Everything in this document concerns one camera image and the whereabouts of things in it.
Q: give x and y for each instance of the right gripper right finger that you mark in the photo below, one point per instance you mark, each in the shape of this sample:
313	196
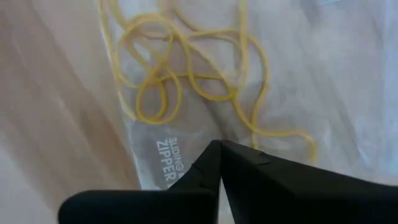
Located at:
311	199

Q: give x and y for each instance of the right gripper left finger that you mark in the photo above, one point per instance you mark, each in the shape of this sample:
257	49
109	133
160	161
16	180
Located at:
140	208

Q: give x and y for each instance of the thin yellow rubber band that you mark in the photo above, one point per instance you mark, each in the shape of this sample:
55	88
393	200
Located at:
217	98
155	121
146	17
280	133

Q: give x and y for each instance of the clear zip bag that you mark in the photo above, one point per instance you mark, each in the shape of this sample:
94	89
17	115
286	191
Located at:
311	77

